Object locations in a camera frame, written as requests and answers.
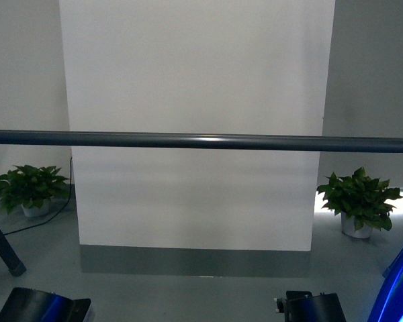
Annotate black power cable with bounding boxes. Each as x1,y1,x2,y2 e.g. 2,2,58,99
3,156,73,235

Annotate grey rack leg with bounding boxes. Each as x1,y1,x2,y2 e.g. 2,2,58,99
0,229,26,276

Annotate left potted green plant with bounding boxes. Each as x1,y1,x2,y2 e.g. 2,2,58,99
0,165,69,217

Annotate potted green plant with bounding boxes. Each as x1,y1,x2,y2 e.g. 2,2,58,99
316,167,403,239
0,165,69,217

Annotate right potted green plant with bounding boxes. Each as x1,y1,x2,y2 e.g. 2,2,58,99
316,167,403,239

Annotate grey clothes rail bar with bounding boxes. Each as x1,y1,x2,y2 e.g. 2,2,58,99
0,129,403,154

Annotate white backdrop panel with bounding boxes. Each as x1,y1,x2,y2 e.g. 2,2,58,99
59,1,335,252

